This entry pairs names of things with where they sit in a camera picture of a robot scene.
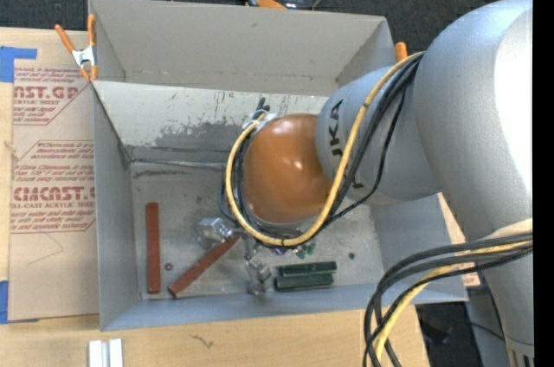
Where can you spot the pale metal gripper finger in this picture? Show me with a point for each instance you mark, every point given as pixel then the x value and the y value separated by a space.
pixel 257 270
pixel 211 230

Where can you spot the red-brown flat block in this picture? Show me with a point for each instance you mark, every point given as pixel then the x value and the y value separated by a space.
pixel 153 248
pixel 199 268

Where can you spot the dark green flat block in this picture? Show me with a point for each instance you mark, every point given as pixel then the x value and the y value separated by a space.
pixel 307 268
pixel 303 282

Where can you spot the grey metal bin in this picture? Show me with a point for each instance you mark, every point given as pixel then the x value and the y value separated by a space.
pixel 182 183

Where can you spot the brown cardboard board, red print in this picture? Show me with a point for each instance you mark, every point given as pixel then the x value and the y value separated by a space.
pixel 52 261

